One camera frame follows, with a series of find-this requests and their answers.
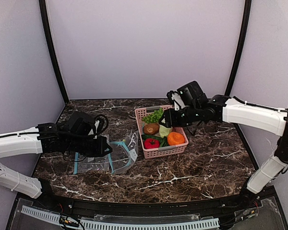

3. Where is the clear zip bag blue zipper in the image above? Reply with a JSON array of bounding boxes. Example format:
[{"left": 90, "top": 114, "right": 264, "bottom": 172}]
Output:
[{"left": 108, "top": 131, "right": 139, "bottom": 174}]

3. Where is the orange persimmon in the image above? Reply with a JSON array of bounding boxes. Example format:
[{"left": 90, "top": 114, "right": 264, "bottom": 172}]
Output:
[{"left": 167, "top": 132, "right": 185, "bottom": 146}]

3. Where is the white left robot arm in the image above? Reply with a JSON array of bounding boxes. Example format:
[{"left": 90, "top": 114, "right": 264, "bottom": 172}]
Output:
[{"left": 0, "top": 112, "right": 112, "bottom": 199}]

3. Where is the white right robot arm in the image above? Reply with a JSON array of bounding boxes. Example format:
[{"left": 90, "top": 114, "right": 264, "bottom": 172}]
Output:
[{"left": 158, "top": 93, "right": 288, "bottom": 194}]

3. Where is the flat clear zip bag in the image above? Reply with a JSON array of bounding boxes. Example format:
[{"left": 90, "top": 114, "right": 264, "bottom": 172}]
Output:
[{"left": 73, "top": 152, "right": 109, "bottom": 174}]

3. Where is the green lettuce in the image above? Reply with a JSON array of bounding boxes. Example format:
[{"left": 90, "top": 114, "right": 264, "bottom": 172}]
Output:
[{"left": 142, "top": 108, "right": 164, "bottom": 124}]

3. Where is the white radish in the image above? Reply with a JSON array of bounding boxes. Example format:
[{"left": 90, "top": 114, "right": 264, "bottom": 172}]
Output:
[{"left": 159, "top": 125, "right": 173, "bottom": 138}]

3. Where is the brown potato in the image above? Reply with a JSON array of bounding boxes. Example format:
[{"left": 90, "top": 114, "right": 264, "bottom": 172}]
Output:
[{"left": 143, "top": 123, "right": 160, "bottom": 135}]

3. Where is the dark green leaf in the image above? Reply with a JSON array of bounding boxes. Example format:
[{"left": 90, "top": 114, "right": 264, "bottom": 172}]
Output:
[{"left": 159, "top": 137, "right": 169, "bottom": 148}]

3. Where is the pink perforated plastic basket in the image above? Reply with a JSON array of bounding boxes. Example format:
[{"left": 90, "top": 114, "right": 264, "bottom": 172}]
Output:
[{"left": 134, "top": 105, "right": 189, "bottom": 159}]

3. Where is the green cucumber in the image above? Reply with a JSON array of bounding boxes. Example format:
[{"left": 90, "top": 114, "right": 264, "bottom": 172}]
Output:
[{"left": 141, "top": 134, "right": 164, "bottom": 142}]

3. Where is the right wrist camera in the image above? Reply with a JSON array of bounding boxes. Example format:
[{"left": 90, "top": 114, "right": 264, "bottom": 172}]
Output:
[{"left": 167, "top": 91, "right": 186, "bottom": 111}]

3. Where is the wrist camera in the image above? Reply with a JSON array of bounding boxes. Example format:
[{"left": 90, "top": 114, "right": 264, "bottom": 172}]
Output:
[
  {"left": 167, "top": 91, "right": 186, "bottom": 111},
  {"left": 89, "top": 119, "right": 105, "bottom": 139}
]

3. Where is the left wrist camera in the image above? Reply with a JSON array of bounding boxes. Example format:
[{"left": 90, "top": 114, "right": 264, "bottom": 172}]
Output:
[{"left": 89, "top": 119, "right": 105, "bottom": 139}]

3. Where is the white slotted cable duct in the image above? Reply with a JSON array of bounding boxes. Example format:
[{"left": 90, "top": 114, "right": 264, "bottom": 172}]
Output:
[{"left": 21, "top": 206, "right": 220, "bottom": 230}]

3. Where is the black front rail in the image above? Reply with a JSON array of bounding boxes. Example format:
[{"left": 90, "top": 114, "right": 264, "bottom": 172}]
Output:
[{"left": 33, "top": 195, "right": 262, "bottom": 217}]

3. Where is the black right frame post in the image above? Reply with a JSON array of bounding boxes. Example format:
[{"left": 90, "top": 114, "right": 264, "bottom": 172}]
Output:
[{"left": 225, "top": 0, "right": 252, "bottom": 96}]

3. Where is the black frame post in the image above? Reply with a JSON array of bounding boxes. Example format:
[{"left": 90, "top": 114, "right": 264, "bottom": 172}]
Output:
[
  {"left": 38, "top": 0, "right": 70, "bottom": 104},
  {"left": 225, "top": 0, "right": 252, "bottom": 96}
]

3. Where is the black left frame post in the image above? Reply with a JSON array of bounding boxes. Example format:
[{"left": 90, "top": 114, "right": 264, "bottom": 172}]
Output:
[{"left": 38, "top": 0, "right": 70, "bottom": 104}]

